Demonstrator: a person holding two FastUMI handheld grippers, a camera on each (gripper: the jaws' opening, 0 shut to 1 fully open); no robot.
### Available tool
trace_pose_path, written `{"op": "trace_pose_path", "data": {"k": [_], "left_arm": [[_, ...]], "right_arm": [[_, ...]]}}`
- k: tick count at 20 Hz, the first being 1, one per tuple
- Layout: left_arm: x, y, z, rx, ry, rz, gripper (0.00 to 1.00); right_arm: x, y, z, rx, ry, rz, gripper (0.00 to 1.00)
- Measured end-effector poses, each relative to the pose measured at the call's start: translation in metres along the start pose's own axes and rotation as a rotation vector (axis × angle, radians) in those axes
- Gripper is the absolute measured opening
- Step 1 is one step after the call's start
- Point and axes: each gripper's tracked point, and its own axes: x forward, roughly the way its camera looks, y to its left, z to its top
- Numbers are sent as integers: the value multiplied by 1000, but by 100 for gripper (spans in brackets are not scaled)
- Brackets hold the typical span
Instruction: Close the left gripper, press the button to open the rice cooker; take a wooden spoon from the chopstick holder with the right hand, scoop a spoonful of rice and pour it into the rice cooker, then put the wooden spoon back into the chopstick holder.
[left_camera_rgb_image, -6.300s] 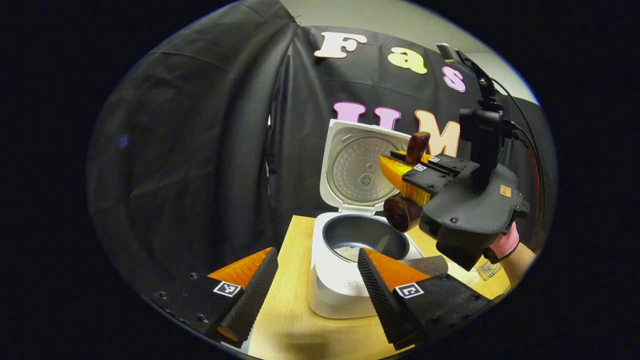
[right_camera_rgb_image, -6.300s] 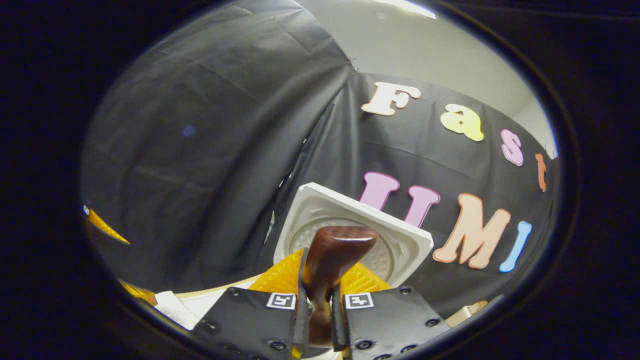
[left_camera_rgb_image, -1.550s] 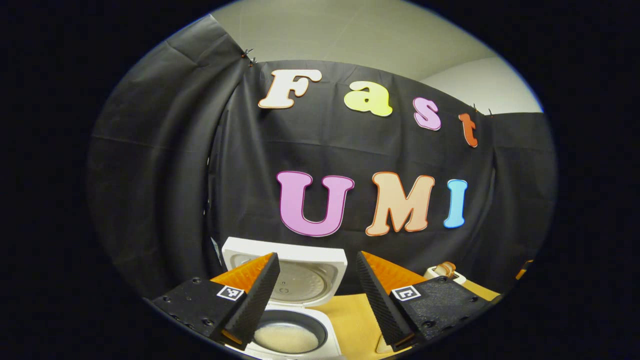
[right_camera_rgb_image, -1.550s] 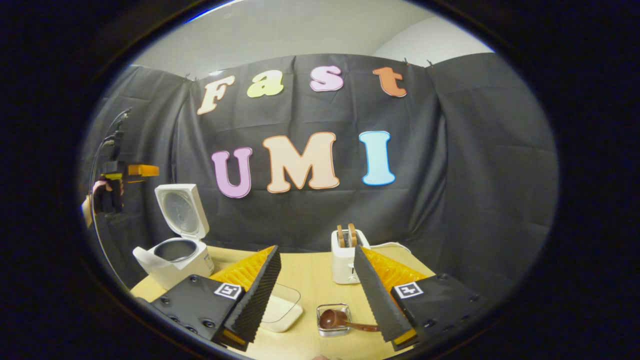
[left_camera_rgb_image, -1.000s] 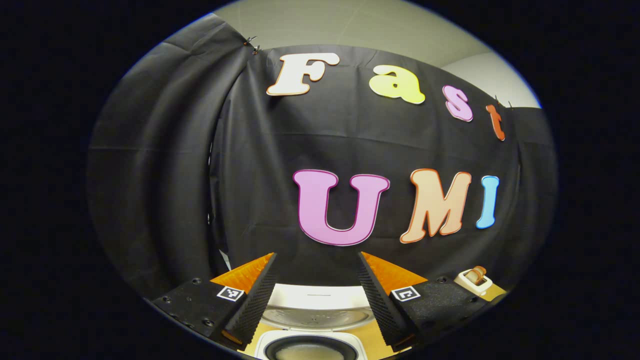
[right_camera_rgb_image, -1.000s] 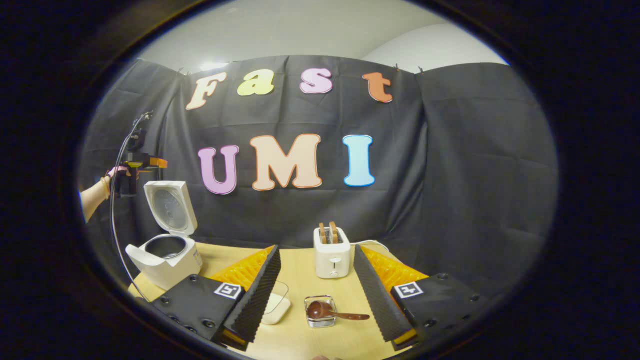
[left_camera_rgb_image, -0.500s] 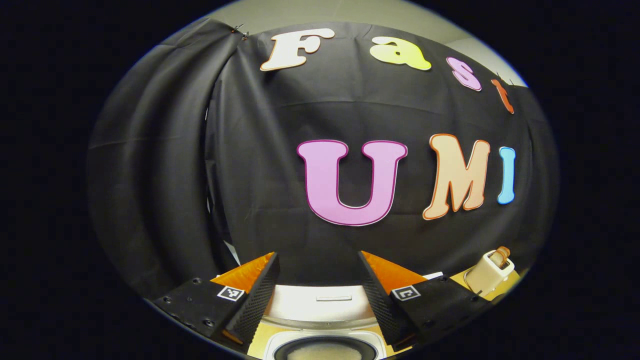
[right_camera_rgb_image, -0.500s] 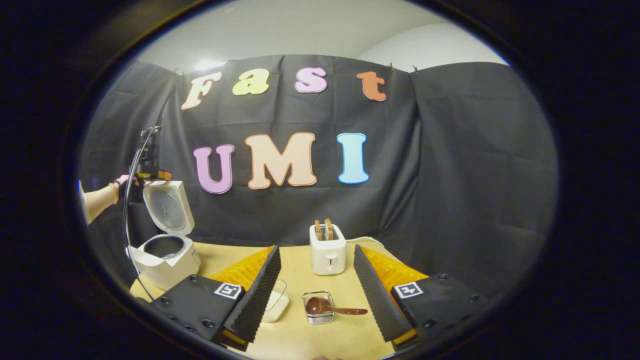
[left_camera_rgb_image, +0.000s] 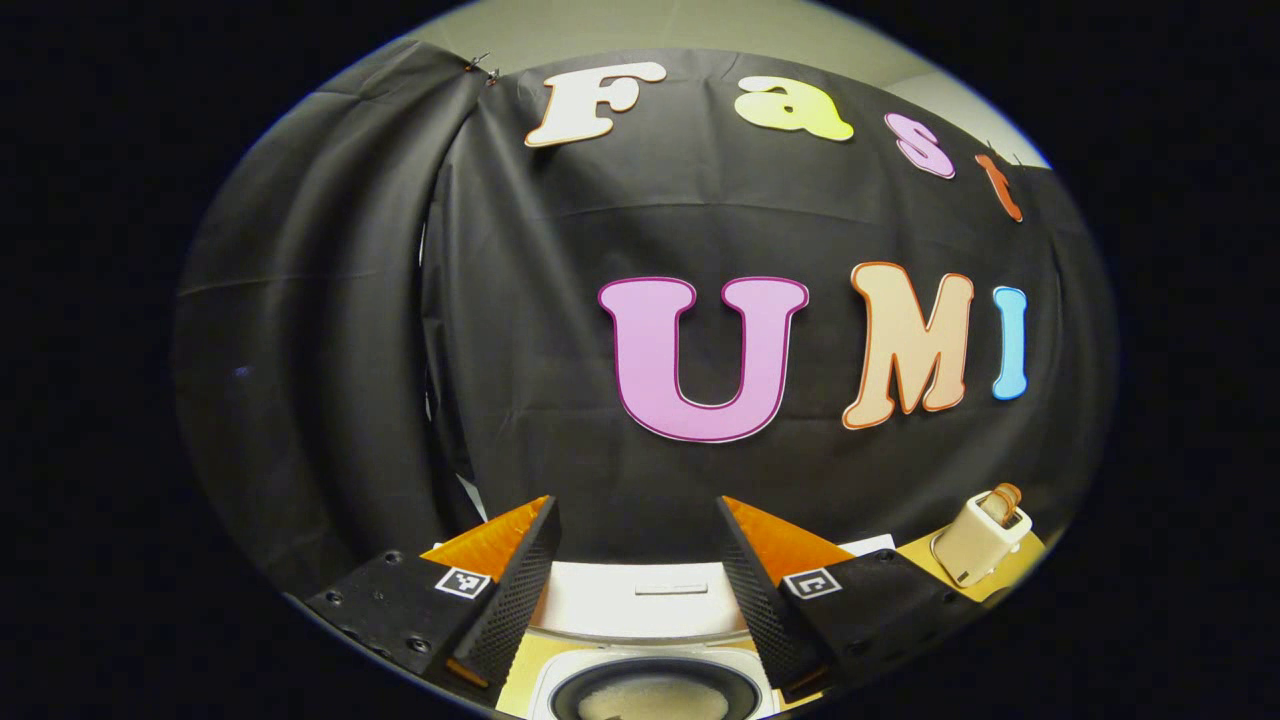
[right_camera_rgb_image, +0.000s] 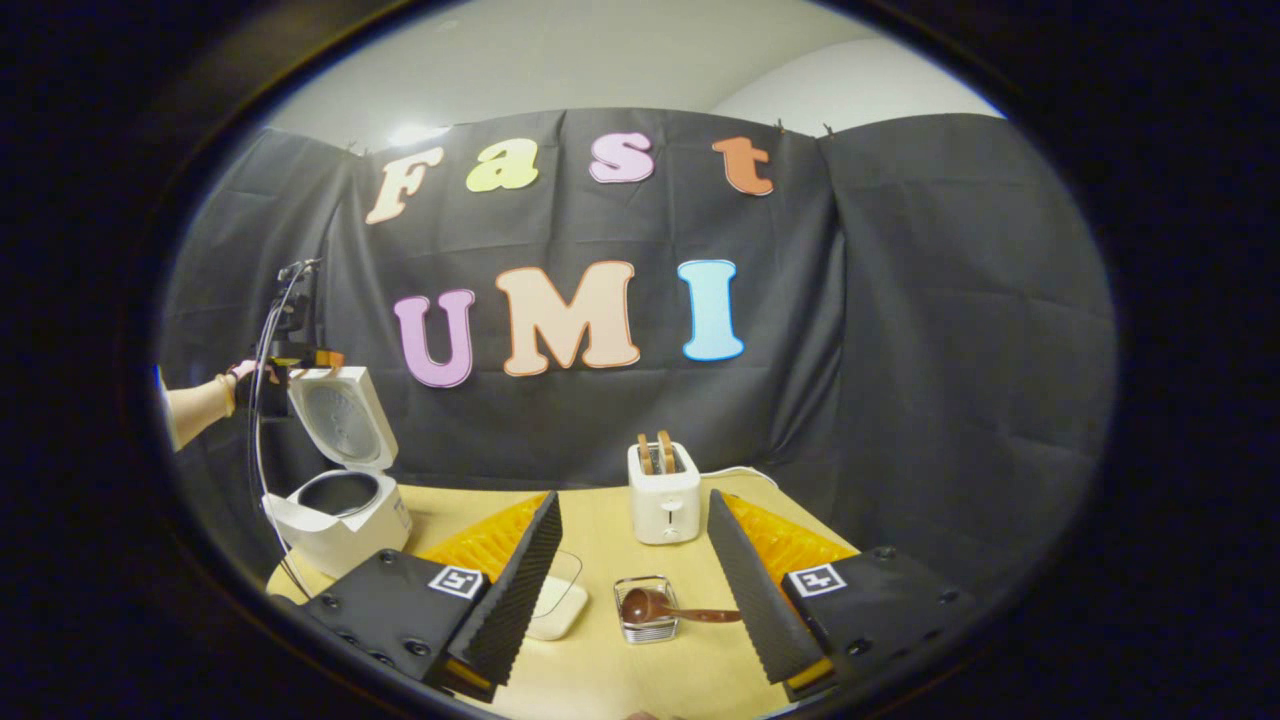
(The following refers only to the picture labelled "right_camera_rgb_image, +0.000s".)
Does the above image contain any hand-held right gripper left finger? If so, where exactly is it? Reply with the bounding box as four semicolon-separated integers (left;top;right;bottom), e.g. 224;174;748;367
298;490;563;703

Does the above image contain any white rice cooker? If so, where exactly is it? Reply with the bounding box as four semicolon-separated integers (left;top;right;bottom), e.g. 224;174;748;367
262;365;413;579

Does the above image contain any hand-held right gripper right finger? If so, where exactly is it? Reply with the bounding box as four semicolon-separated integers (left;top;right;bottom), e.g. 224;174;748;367
706;488;979;701

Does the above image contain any brown wooden spoon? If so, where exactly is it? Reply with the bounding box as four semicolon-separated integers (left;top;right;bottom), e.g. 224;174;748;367
620;587;743;626

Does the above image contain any black backdrop cloth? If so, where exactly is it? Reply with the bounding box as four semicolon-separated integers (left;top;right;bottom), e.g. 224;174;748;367
158;108;1119;601

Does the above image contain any white toaster power cable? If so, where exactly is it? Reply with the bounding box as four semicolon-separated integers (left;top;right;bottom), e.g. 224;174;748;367
700;465;779;489

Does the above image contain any metal wire chopstick holder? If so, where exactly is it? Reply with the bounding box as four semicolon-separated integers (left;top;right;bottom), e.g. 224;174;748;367
613;575;681;645

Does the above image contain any white rice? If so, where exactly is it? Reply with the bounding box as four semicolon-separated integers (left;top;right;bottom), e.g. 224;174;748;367
530;575;581;626

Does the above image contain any clear plastic container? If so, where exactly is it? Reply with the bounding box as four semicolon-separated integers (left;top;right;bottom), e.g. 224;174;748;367
525;548;589;642

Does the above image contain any white toaster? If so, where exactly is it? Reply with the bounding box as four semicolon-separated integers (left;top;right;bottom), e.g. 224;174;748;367
627;432;703;546

